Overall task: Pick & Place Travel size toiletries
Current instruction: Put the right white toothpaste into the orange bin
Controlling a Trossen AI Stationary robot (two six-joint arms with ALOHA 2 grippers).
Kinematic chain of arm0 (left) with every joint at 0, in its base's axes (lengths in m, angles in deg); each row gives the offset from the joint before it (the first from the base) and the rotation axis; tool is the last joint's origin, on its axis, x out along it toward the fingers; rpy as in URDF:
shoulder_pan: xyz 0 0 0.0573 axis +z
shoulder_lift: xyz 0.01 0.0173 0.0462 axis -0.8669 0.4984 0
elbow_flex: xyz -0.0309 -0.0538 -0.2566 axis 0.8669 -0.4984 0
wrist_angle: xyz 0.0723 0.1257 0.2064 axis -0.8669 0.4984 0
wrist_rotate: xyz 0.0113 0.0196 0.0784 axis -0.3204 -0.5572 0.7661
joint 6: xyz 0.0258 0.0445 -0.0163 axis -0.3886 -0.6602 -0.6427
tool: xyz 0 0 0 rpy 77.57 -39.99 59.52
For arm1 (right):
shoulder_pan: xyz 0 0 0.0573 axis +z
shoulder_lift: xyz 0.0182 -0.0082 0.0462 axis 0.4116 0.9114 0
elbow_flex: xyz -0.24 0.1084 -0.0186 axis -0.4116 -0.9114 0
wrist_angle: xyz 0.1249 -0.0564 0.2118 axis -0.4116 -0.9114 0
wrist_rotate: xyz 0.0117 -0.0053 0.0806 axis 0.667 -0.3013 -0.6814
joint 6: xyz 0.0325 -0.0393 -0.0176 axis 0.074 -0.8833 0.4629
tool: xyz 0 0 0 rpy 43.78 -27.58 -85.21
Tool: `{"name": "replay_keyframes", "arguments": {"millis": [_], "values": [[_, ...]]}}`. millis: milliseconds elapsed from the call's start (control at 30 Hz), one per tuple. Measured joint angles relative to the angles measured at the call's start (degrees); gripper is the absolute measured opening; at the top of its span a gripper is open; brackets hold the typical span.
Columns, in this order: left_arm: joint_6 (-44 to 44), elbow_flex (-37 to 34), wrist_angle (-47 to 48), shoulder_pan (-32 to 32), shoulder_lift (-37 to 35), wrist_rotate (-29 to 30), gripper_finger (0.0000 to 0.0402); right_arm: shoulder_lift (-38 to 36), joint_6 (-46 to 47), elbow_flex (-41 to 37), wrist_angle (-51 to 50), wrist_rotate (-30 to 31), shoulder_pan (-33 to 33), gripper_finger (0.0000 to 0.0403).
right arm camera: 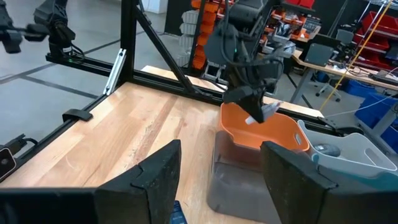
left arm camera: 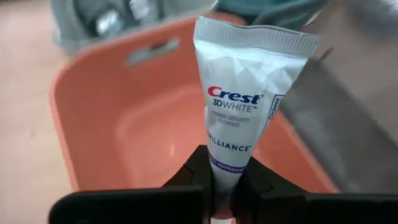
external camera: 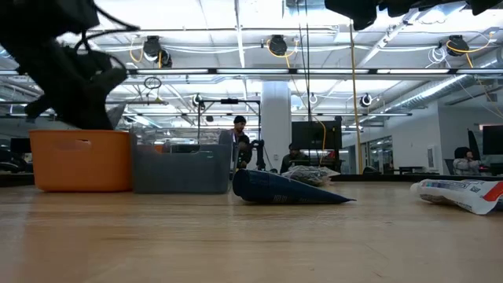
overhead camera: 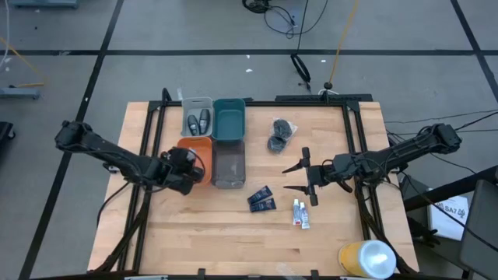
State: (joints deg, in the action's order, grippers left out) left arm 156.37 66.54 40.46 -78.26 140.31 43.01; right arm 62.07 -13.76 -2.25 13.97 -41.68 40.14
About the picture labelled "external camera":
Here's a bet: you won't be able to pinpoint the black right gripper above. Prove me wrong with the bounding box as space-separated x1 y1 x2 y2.
324 0 468 31

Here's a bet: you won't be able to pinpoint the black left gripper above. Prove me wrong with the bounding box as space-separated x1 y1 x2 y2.
0 39 129 130

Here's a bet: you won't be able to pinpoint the clear plastic toiletry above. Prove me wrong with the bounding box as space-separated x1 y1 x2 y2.
281 164 341 187

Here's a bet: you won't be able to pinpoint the dark blue pouch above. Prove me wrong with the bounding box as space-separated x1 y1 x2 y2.
232 167 357 205

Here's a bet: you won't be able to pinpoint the white toothpaste tube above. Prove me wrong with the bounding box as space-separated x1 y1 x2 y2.
409 178 503 216

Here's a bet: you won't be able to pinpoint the orange plastic bin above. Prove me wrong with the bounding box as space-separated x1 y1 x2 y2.
28 130 134 193

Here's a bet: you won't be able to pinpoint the large black monitor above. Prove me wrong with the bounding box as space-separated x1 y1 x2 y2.
291 120 343 151

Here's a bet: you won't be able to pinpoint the grey translucent plastic bin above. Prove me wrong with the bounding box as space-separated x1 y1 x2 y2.
129 128 235 195

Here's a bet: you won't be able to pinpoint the white building column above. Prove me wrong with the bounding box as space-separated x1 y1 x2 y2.
260 80 292 172

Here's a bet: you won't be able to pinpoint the seated person at monitor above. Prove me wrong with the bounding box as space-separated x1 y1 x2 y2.
279 142 310 175

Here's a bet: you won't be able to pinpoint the standing person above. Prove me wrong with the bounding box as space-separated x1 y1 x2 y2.
219 115 253 170

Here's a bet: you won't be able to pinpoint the black hanging cables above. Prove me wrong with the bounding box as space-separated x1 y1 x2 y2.
296 0 312 123

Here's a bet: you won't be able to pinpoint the black ceiling cord reel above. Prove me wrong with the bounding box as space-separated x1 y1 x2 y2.
141 35 173 70
268 34 289 57
446 34 472 57

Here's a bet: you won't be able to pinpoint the black metal frame rig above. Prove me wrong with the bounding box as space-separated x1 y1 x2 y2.
196 97 263 171

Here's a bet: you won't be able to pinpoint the black monitor at wall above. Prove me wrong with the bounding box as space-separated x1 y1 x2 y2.
482 124 503 156

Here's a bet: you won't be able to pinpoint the seated person by wall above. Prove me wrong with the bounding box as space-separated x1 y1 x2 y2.
452 146 483 177

